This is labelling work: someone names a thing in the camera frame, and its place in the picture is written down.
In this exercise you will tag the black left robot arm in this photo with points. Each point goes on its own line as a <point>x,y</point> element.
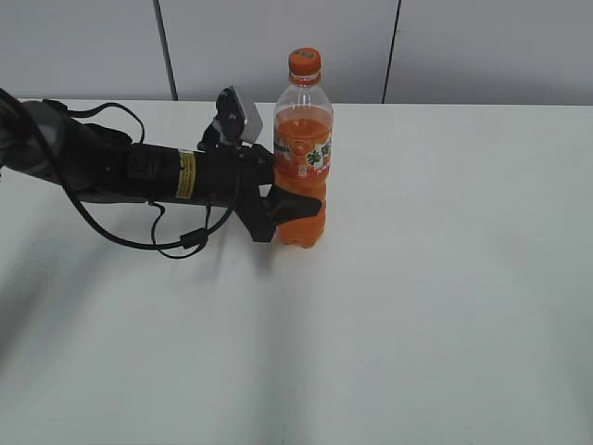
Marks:
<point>94,164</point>

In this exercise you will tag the orange soda plastic bottle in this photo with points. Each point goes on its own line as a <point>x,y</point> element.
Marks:
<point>303,122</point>

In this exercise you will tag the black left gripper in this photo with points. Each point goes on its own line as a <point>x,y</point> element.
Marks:
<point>229,177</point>

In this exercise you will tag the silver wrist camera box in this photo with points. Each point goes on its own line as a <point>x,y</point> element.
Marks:
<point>237,120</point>

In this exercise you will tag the orange bottle cap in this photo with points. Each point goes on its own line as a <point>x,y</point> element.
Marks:
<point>305,61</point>

